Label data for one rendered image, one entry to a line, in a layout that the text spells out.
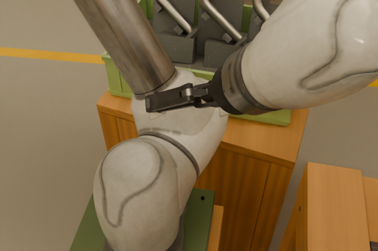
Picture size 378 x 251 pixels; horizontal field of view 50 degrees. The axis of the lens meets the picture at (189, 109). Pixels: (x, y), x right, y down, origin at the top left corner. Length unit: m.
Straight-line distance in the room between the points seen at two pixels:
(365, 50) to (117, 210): 0.49
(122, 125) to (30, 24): 2.06
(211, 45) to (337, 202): 0.66
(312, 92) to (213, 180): 1.08
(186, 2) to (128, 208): 0.92
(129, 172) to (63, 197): 1.49
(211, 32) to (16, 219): 1.31
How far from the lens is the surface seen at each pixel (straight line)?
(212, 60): 1.42
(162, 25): 1.49
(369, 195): 1.14
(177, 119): 0.79
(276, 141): 1.30
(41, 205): 2.18
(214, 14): 1.39
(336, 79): 0.39
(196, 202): 0.97
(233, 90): 0.50
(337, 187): 1.10
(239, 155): 1.30
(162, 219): 0.74
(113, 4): 0.74
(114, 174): 0.70
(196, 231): 0.94
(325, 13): 0.38
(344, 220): 1.06
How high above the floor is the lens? 1.77
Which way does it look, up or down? 46 degrees down
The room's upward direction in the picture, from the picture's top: straight up
